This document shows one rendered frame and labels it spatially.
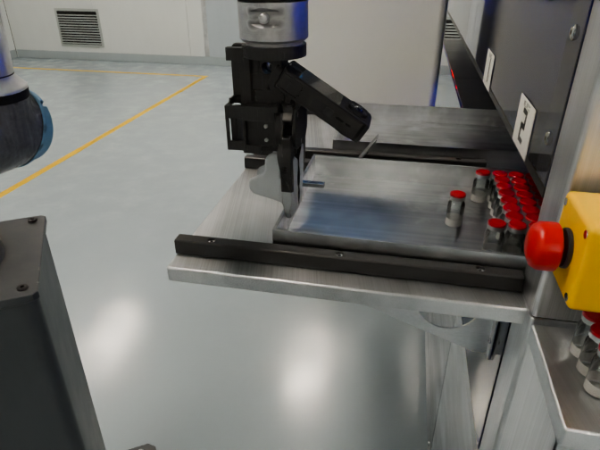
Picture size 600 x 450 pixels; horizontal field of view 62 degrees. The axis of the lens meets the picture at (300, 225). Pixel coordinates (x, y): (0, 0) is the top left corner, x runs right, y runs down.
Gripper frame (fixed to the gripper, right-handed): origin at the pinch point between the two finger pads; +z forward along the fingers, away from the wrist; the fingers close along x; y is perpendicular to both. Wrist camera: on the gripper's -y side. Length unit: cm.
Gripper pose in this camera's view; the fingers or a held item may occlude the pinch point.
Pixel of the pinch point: (295, 207)
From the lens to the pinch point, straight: 64.1
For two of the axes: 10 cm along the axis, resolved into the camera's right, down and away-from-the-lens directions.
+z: 0.1, 8.8, 4.8
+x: -2.0, 4.7, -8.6
